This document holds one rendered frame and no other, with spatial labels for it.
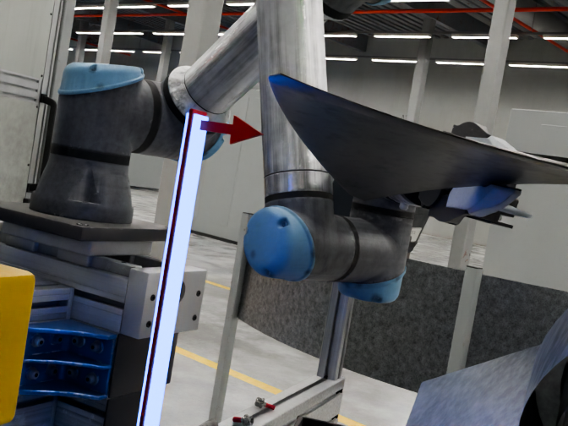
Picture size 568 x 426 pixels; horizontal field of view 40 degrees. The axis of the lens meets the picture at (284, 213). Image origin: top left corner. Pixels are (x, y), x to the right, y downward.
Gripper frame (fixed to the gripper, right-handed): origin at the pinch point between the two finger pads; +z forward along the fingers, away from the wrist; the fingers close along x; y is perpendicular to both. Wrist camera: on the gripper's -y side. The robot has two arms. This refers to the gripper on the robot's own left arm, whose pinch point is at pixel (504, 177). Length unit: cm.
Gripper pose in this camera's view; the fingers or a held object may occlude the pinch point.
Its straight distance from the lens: 64.8
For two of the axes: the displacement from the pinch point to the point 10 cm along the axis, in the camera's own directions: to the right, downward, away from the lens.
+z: 2.4, 1.0, -9.7
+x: -2.7, 9.6, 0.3
